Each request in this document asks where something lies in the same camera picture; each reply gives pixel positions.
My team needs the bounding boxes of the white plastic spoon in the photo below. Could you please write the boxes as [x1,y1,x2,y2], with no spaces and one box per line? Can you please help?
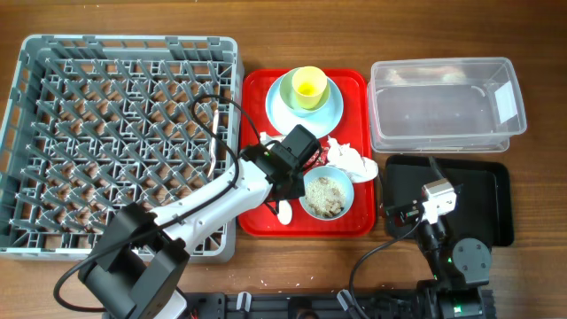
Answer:
[277,200,292,225]

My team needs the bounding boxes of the light blue bowl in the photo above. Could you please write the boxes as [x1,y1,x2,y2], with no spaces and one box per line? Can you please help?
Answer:
[299,166,354,221]

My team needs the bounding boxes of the white napkin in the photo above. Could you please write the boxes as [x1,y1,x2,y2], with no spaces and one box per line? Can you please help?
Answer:
[327,136,379,183]

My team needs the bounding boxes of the white plastic fork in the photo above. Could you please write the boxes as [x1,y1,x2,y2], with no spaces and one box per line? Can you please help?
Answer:
[207,110,220,180]

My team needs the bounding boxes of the rice and food scraps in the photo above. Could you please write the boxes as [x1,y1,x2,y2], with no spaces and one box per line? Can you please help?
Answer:
[305,177,346,219]

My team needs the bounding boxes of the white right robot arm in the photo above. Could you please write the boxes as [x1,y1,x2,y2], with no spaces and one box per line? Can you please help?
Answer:
[385,200,494,318]

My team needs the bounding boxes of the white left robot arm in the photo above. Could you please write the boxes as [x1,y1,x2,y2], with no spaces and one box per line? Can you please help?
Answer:
[78,139,319,318]

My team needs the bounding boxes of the grey dishwasher rack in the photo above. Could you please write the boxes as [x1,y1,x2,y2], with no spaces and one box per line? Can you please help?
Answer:
[1,35,245,261]

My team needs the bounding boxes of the red snack wrapper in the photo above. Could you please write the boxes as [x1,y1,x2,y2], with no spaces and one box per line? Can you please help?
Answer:
[304,146,330,170]

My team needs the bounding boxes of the light blue plate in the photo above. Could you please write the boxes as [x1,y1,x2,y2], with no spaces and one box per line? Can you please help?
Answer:
[265,75,344,138]

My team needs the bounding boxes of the green bowl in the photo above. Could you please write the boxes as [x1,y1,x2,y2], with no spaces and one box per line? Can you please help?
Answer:
[279,68,330,116]

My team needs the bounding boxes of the black tray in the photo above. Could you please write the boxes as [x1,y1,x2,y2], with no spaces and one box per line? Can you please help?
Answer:
[383,155,515,247]

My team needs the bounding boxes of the yellow plastic cup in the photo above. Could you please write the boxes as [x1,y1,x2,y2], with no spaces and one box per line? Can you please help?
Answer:
[291,66,328,110]

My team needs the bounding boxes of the red plastic tray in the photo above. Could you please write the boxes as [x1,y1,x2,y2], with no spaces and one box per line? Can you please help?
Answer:
[237,68,376,237]

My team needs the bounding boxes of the clear plastic bin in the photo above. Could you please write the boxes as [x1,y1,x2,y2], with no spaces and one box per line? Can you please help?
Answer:
[368,57,527,153]

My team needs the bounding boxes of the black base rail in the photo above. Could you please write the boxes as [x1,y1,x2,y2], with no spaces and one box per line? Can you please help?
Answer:
[176,290,497,319]

